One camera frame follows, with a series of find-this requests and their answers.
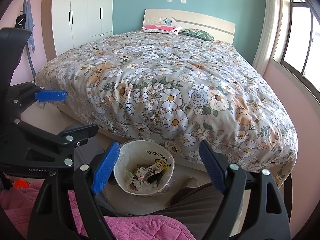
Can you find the white trash bin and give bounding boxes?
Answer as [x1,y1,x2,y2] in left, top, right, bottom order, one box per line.
[113,140,175,197]

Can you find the shoe on floor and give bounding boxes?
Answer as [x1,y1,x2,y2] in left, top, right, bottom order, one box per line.
[182,177,197,189]

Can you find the white curtain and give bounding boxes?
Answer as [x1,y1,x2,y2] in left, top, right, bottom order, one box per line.
[252,0,281,76]

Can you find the white wardrobe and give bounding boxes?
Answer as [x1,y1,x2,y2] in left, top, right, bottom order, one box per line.
[52,0,113,56]

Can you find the small white barcode box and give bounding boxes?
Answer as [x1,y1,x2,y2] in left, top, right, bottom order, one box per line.
[135,167,154,181]

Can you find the cream wooden headboard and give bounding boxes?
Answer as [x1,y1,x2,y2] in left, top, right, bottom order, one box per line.
[143,9,236,44]

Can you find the pink white pillow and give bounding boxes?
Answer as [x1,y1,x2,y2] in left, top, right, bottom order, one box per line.
[143,24,183,35]

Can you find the green floral pillow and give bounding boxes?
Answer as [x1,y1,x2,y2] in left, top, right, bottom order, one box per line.
[179,28,214,41]

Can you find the floral bed quilt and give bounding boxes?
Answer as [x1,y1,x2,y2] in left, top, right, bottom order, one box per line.
[35,30,298,185]

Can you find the black foam cylinder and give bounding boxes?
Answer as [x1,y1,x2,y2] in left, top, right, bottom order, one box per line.
[147,172,164,184]

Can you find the red object on floor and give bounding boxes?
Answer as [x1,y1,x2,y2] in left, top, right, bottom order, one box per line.
[13,178,30,189]

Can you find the hanging blue clothes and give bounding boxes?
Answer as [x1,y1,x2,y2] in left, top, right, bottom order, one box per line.
[15,0,36,78]

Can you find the window with dark frame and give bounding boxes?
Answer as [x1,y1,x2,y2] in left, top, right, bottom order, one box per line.
[273,0,319,100]

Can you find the grey trousers legs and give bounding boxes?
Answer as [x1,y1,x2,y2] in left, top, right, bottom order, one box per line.
[72,127,253,240]

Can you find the white plastic bag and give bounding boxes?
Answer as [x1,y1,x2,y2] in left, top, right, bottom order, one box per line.
[125,172,158,193]

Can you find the pink quilted jacket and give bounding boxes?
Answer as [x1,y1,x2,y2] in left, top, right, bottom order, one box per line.
[0,182,197,240]

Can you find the milk carton box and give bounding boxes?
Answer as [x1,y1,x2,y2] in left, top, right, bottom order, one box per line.
[150,160,168,174]

